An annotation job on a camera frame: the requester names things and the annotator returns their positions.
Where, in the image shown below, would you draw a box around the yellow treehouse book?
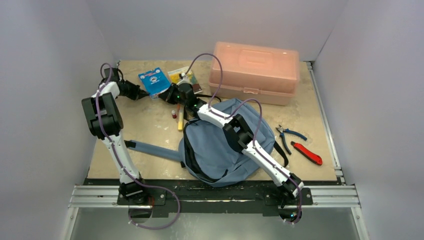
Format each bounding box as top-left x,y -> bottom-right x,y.
167,66 -> 203,94

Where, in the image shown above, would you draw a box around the blue treehouse book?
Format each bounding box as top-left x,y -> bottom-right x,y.
138,67 -> 171,99

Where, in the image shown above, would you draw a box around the blue student backpack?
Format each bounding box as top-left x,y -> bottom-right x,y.
127,98 -> 289,188

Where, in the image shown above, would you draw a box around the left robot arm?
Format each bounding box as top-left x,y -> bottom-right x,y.
81,63 -> 149,205

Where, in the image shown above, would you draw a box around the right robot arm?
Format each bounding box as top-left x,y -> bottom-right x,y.
159,83 -> 304,204

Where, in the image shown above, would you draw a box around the orange marker pen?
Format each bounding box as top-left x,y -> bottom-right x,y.
176,104 -> 181,123

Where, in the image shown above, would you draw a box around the yellow highlighter pen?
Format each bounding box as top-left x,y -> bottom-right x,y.
177,108 -> 184,131

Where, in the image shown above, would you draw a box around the pink plastic storage box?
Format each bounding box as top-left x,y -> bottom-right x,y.
208,41 -> 300,106

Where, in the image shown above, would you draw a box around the red utility knife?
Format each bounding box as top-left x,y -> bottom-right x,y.
290,141 -> 323,166

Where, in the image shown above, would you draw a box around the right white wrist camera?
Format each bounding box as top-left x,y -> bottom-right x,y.
177,72 -> 192,85

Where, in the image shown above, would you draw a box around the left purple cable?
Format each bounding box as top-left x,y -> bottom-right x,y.
95,62 -> 181,231

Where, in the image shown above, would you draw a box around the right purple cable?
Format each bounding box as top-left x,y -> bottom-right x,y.
184,53 -> 303,225

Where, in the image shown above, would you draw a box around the blue handled pliers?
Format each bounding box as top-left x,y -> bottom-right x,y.
275,124 -> 308,156

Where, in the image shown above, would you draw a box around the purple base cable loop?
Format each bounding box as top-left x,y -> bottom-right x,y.
128,198 -> 181,231

